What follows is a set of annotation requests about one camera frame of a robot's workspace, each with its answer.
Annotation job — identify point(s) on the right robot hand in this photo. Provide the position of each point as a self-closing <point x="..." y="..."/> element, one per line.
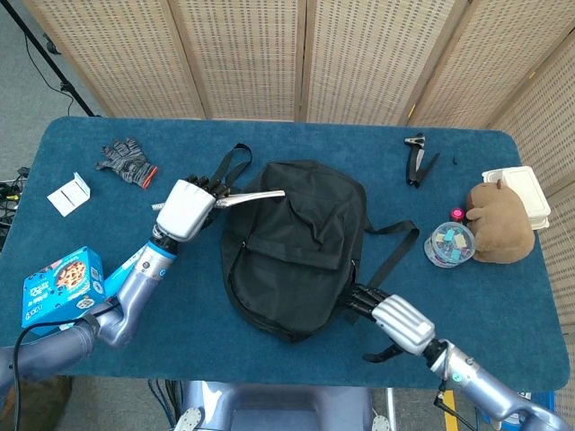
<point x="402" y="321"/>

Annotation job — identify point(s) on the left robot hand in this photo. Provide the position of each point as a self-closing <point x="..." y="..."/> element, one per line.
<point x="186" y="211"/>

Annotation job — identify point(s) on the white spiral notebook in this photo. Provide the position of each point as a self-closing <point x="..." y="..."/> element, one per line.
<point x="251" y="196"/>

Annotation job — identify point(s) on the black fabric backpack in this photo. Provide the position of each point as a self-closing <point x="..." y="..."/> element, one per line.
<point x="292" y="260"/>

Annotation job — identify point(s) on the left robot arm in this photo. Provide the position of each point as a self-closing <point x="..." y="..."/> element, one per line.
<point x="130" y="301"/>

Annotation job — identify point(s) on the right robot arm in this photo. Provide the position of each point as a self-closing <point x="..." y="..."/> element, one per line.
<point x="489" y="395"/>

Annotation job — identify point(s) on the grey knit glove orange cuff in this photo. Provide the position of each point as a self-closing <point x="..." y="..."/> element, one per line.
<point x="126" y="161"/>

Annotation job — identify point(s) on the white jar with label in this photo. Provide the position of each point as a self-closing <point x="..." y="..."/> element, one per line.
<point x="449" y="247"/>

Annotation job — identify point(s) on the blue carpet table cover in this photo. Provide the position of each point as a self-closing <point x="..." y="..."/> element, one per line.
<point x="179" y="314"/>

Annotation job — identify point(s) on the small pink cap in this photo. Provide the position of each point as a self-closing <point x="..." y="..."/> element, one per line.
<point x="457" y="214"/>

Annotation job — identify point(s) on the small white paper carton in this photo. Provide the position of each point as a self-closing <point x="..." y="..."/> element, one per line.
<point x="67" y="195"/>

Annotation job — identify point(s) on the brown capybara plush toy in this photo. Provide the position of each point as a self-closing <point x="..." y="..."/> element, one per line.
<point x="501" y="224"/>

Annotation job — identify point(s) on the blue cookie box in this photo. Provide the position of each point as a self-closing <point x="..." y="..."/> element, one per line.
<point x="63" y="287"/>

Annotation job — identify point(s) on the blue-grey robot torso base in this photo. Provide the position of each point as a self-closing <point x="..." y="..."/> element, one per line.
<point x="278" y="408"/>

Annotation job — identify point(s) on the black clip tool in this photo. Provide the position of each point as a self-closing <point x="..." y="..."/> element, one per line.
<point x="415" y="161"/>

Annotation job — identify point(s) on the white lidded food container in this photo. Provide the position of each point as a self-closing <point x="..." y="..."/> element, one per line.
<point x="525" y="188"/>

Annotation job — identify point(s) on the black tripod stand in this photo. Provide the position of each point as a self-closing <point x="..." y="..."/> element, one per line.
<point x="45" y="58"/>

